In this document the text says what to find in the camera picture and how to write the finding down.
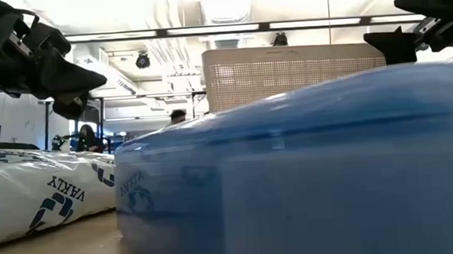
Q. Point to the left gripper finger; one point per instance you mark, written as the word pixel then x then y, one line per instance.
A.
pixel 71 108
pixel 63 76

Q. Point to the white perforated plastic basket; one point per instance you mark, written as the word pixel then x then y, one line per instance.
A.
pixel 286 76

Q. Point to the person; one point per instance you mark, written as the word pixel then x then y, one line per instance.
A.
pixel 88 140
pixel 178 116

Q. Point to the white printed plastic package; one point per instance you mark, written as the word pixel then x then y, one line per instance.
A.
pixel 21 187

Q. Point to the blue plastic supply package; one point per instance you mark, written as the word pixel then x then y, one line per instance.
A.
pixel 300 177

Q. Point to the black background station frame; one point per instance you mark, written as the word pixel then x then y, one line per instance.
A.
pixel 47 126

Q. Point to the white rectangular air duct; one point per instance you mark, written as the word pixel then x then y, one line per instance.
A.
pixel 105 73

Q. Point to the black hanging camera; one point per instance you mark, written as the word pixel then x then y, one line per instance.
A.
pixel 142 61
pixel 280 39

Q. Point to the black overhead frame bar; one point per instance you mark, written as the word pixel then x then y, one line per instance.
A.
pixel 263 26

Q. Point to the silver round ventilation duct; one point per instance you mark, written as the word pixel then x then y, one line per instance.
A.
pixel 227 6

